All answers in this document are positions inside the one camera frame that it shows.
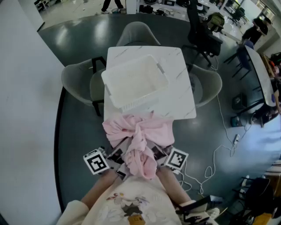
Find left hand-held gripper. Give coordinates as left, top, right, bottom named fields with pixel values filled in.
left=83, top=137, right=133, bottom=182

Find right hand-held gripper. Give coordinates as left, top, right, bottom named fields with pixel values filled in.
left=146, top=140, right=189, bottom=175

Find pink clothes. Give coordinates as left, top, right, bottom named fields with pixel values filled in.
left=102, top=111, right=176, bottom=180

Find white plastic basket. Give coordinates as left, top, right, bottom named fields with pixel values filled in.
left=101, top=54, right=169, bottom=113

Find person's left forearm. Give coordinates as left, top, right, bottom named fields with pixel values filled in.
left=80, top=169, right=121, bottom=210

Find person's right forearm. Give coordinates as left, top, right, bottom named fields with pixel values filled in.
left=156, top=168, right=192, bottom=206

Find person's cream printed shirt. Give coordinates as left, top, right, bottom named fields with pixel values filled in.
left=56, top=174, right=194, bottom=225

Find grey shell chair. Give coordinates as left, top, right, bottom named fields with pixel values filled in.
left=61, top=57, right=108, bottom=117
left=186, top=63, right=223, bottom=109
left=115, top=21, right=161, bottom=47

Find teal bag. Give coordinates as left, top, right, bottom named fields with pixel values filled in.
left=230, top=116, right=242, bottom=128

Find person's white shoe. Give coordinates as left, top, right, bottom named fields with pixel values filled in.
left=206, top=207, right=220, bottom=220

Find black bag with white logo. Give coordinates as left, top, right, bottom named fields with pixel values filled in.
left=232, top=93, right=248, bottom=111

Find black mesh chair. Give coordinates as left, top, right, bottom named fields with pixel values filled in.
left=232, top=175, right=276, bottom=221

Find black office chair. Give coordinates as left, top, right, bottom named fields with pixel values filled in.
left=181, top=0, right=224, bottom=68

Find blue chair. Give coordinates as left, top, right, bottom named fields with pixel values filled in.
left=223, top=39, right=256, bottom=80

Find white oval table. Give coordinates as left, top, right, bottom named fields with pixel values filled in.
left=244, top=45, right=275, bottom=108

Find white cabinet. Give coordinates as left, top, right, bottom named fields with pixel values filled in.
left=126, top=0, right=140, bottom=15

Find green backpack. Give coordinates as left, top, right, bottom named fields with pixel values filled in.
left=207, top=12, right=225, bottom=33

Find white power cable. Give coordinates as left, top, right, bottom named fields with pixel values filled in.
left=179, top=94, right=242, bottom=195

